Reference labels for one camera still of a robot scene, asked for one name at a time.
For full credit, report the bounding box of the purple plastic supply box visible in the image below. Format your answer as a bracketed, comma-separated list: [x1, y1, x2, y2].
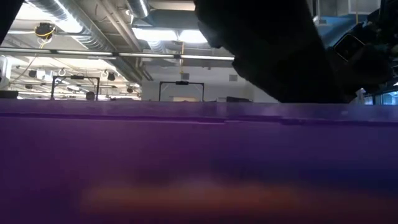
[0, 99, 398, 224]

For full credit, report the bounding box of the bright ceiling light panel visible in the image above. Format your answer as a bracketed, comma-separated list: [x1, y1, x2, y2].
[132, 27, 208, 44]

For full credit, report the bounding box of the black background station frame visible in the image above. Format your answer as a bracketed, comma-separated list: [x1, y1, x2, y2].
[159, 80, 205, 102]
[50, 75, 101, 101]

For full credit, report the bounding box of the silver ceiling rail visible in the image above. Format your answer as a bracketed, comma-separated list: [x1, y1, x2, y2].
[0, 46, 234, 62]

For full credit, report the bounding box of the silver ventilation duct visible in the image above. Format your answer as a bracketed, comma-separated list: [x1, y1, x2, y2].
[27, 0, 147, 82]

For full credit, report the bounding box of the yellow and black cord reel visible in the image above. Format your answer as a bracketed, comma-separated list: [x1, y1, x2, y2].
[34, 22, 57, 40]

